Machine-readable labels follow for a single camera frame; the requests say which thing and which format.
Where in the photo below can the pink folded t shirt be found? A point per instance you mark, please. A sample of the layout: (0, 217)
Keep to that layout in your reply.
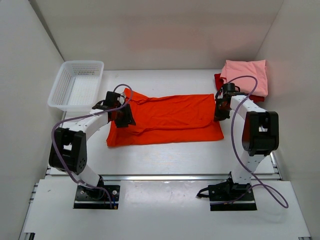
(245, 73)

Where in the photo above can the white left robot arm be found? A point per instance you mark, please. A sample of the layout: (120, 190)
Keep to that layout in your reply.
(69, 137)

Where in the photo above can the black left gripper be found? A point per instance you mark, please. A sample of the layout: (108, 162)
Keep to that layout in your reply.
(129, 118)

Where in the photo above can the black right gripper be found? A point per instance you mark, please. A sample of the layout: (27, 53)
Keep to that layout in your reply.
(218, 117)

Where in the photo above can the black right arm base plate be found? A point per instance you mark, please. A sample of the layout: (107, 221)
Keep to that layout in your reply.
(223, 198)

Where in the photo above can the orange t shirt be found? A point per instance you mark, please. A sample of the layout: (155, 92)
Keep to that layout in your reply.
(167, 119)

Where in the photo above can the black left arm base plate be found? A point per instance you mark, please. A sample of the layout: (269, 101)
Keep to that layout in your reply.
(86, 198)

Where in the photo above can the aluminium table rail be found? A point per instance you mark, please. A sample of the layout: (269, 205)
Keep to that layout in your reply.
(173, 177)

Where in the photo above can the white plastic mesh basket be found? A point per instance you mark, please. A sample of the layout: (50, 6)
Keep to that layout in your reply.
(76, 86)

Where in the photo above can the red folded t shirt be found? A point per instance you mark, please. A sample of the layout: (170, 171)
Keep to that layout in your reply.
(219, 82)

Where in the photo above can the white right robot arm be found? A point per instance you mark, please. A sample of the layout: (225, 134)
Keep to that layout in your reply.
(260, 135)

